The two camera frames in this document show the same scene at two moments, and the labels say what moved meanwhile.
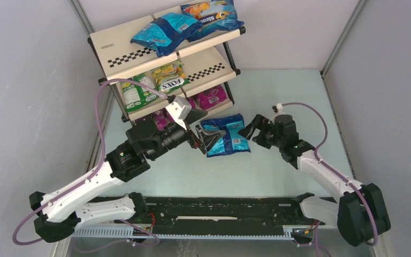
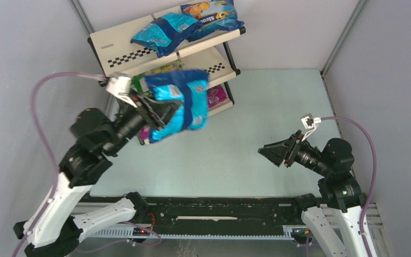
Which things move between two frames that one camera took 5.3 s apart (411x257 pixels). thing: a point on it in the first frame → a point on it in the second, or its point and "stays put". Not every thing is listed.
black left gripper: [197, 136] → [145, 112]
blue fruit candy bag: [214, 15] stays put
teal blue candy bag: [235, 141] → [191, 88]
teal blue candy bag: [164, 33] stays put
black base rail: [267, 214] stays put
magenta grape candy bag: [208, 98] stays put
